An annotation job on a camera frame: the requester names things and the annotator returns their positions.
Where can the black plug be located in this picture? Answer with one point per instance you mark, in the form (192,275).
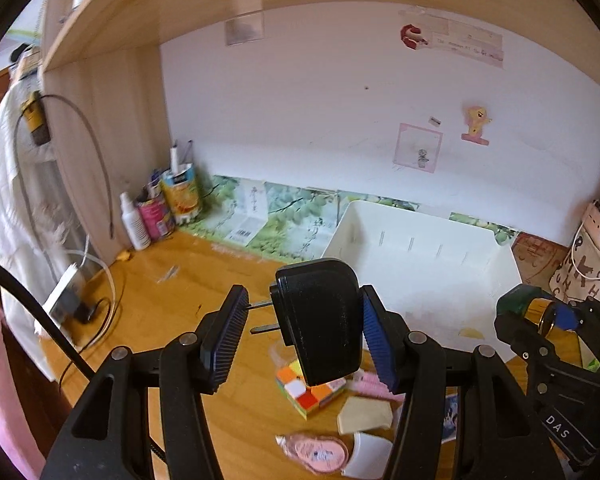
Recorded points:
(84,311)

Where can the taped paper strip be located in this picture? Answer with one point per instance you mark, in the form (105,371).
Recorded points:
(470,42)

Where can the yellow pony wall sticker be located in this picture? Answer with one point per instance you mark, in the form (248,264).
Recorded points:
(476,120)

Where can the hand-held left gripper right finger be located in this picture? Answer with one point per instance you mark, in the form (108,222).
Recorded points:
(377,340)

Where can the pink tin can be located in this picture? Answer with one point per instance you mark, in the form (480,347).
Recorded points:
(155,217)

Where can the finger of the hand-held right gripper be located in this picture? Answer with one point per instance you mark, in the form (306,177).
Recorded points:
(525,342)
(567,317)

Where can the multicoloured puzzle cube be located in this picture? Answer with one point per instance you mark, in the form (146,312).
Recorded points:
(290,385)

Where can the white spray bottle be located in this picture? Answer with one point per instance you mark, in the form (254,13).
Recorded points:
(135,225)

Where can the yellow round sticker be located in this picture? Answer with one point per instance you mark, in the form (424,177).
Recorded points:
(472,333)

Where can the printed photo card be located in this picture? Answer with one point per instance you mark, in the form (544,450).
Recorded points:
(449,420)

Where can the yellow and brown hanging pouch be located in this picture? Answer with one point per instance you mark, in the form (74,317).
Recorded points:
(34,120)

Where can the pink comb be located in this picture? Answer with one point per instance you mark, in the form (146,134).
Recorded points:
(370,387)

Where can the black power adapter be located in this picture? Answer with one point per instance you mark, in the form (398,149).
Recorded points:
(320,320)

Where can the white plastic storage bin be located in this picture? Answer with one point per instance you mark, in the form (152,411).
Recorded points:
(430,270)

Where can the yellow tin can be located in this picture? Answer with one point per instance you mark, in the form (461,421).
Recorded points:
(182,197)

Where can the light green packet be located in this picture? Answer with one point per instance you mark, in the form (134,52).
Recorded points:
(590,355)

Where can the wooden shelf unit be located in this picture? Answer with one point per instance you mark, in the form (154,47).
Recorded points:
(110,110)

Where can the pink wall note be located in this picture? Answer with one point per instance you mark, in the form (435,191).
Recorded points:
(417,147)

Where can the beige printed bag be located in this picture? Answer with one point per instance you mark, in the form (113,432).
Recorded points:
(592,260)

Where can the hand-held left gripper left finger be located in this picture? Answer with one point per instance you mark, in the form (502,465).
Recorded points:
(227,340)

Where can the green leaf poster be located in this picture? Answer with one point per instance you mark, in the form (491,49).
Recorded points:
(285,225)

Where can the white hanging cloth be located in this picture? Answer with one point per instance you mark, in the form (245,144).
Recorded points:
(25,210)

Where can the brown patterned mat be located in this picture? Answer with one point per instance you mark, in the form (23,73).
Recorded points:
(535,260)

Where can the pink correction tape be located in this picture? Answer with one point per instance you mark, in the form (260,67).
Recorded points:
(315,452)

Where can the red wall sticker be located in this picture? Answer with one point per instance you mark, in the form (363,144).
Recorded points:
(412,35)

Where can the white pen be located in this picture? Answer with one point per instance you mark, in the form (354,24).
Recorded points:
(174,157)

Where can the pink chair cover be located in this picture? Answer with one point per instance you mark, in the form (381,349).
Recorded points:
(5,385)

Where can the beige sticky note pad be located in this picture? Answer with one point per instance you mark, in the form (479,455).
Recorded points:
(365,412)

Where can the white power strip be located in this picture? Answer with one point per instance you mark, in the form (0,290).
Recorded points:
(62,292)

